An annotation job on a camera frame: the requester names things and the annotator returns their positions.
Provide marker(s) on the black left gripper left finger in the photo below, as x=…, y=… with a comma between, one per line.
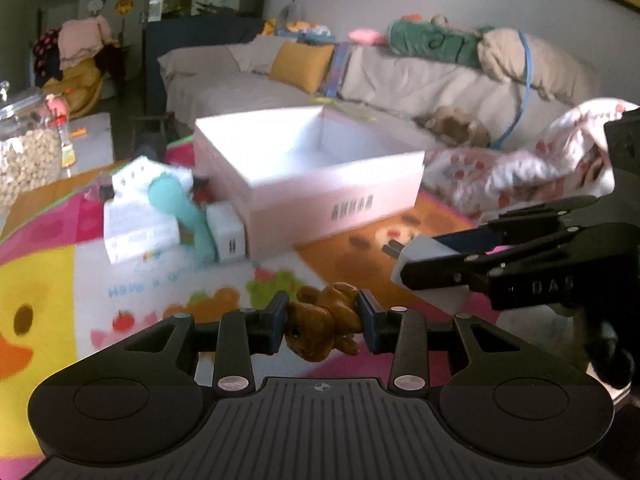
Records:
x=241, y=334

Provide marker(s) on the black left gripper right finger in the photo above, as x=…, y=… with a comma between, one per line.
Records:
x=402, y=333

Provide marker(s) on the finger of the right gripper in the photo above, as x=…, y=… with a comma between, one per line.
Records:
x=426, y=267
x=517, y=227

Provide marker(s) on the white power adapter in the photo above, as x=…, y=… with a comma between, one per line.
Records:
x=450, y=300

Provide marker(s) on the brown bear toy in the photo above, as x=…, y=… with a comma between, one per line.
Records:
x=319, y=321

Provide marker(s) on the white product box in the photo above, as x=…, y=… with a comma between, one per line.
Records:
x=132, y=227

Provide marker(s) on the teal handheld massager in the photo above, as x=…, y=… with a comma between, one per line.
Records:
x=167, y=196

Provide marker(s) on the colourful cartoon play mat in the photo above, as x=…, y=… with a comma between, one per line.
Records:
x=107, y=373

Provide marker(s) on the small white charger box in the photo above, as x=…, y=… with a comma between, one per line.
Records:
x=227, y=231

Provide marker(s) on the pink floral blanket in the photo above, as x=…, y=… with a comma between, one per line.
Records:
x=570, y=158

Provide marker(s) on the brown plush on sofa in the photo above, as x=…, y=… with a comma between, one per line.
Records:
x=456, y=127

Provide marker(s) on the beige covered sofa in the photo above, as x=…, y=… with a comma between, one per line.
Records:
x=398, y=94

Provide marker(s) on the pink white cardboard box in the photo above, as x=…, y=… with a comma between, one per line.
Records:
x=298, y=174

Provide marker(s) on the beige bundled blanket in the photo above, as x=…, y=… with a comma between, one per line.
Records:
x=508, y=55

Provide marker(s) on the yellow cushion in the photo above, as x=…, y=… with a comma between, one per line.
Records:
x=302, y=66

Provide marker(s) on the glass jar of nuts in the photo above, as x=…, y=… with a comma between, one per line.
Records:
x=30, y=145

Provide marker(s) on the pink toy on table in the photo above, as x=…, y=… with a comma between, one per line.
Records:
x=59, y=109

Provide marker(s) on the yellow bean bag chair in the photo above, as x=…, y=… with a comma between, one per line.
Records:
x=81, y=86

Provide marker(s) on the dark blue cabinet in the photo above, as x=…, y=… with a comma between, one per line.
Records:
x=181, y=45

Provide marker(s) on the pink clothes pile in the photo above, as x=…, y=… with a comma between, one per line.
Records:
x=81, y=39

